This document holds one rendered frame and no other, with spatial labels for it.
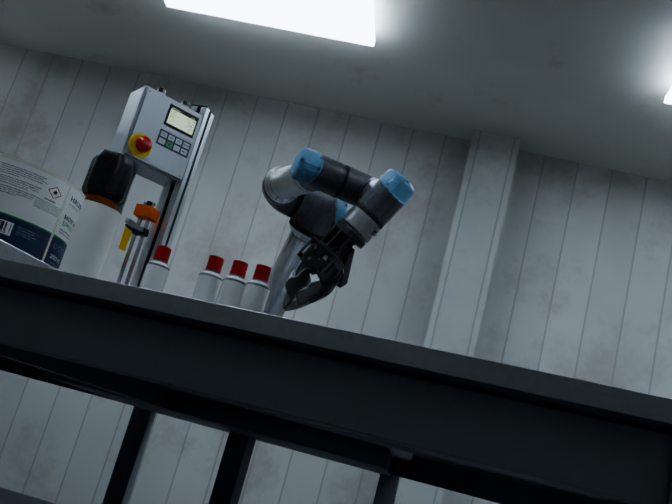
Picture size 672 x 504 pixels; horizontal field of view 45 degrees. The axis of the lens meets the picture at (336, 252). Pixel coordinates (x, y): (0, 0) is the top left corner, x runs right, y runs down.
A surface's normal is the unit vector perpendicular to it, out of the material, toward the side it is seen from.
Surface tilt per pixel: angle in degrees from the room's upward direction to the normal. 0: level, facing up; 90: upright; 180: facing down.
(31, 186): 90
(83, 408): 90
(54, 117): 90
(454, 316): 90
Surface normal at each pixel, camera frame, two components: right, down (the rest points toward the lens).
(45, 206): 0.79, 0.04
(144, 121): 0.61, -0.05
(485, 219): -0.07, -0.29
